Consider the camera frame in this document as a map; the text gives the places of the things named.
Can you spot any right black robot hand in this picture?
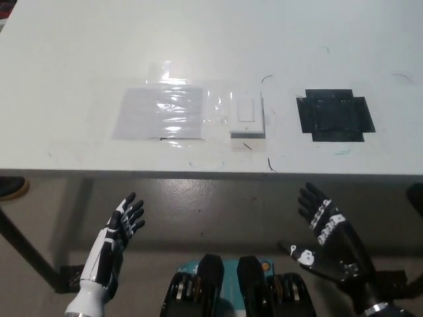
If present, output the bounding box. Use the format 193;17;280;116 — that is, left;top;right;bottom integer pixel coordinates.
278;182;391;314

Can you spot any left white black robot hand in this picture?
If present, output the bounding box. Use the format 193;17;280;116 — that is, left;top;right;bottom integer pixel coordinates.
64;192;147;314

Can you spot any white wall light switch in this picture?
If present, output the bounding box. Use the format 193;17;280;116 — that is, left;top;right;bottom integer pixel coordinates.
228;92;267;139

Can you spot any black table foot plate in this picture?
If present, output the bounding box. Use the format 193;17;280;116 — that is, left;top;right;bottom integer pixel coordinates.
54;264;85;295
376;269;408;298

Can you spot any dark rounded object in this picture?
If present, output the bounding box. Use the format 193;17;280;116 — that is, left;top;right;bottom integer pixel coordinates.
405;183;423;217

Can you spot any black tape patch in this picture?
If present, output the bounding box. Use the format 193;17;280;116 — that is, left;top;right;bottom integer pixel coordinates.
295;88;377;143

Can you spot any grey paper sheet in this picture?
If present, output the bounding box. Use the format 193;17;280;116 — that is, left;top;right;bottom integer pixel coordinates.
111;87;206;141

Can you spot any clear plastic tape film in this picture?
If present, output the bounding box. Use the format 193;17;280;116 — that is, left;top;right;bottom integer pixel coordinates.
145;60;232;149

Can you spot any red patterned rug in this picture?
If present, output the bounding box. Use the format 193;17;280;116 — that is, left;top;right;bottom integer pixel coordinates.
0;0;16;34

